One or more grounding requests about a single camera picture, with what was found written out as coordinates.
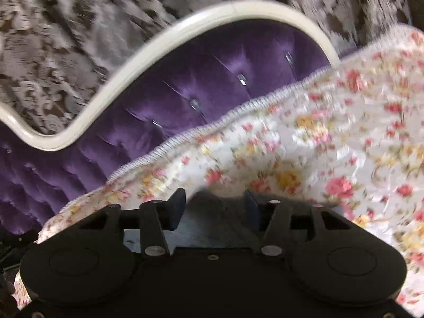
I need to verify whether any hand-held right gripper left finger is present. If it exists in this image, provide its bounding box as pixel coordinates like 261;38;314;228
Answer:
79;187;187;256

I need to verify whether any grey argyle sweater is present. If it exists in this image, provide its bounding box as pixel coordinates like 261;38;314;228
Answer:
124;190;264;250

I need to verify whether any purple tufted sofa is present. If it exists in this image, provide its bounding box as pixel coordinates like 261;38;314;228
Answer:
0;0;342;236

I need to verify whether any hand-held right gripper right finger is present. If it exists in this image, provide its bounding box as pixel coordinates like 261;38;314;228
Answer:
243;189;352;256

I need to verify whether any floral blanket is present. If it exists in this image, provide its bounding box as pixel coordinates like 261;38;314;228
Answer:
13;23;424;318

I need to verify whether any grey damask curtain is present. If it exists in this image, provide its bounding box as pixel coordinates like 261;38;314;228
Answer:
0;0;424;136

